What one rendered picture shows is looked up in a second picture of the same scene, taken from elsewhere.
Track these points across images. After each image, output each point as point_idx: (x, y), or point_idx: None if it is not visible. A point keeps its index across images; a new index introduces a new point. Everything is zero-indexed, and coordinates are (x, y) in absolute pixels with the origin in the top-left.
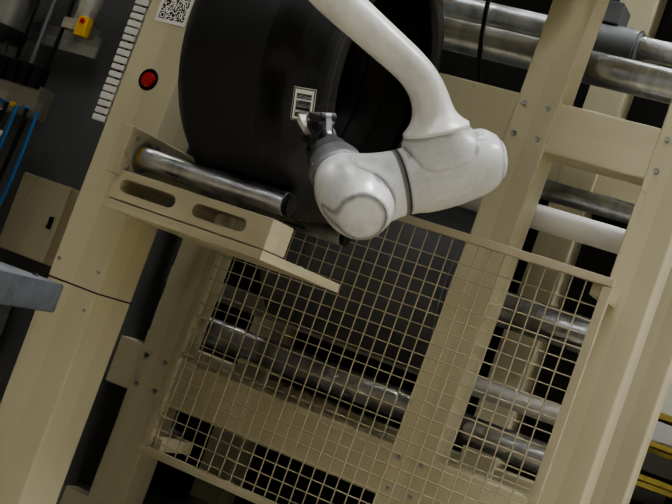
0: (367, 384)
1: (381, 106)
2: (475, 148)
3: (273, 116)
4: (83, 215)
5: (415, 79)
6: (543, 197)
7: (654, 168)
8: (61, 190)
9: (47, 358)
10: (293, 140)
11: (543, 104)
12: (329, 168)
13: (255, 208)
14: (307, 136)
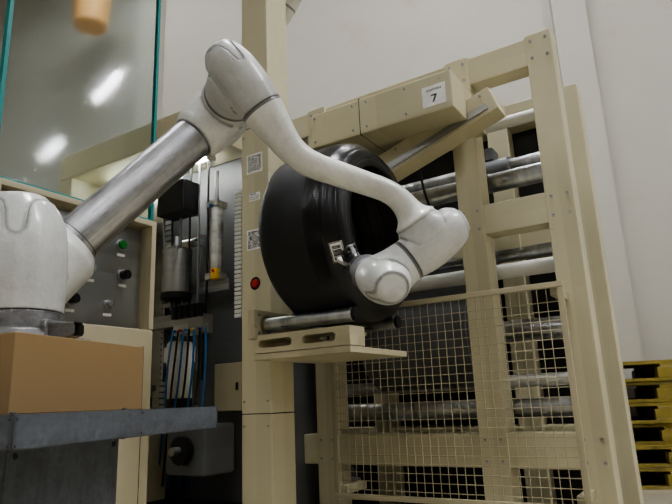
0: (448, 405)
1: (387, 247)
2: (443, 218)
3: (324, 266)
4: (248, 372)
5: (388, 194)
6: (497, 261)
7: (551, 214)
8: (236, 365)
9: (258, 463)
10: (341, 275)
11: (473, 210)
12: (361, 269)
13: None
14: (346, 266)
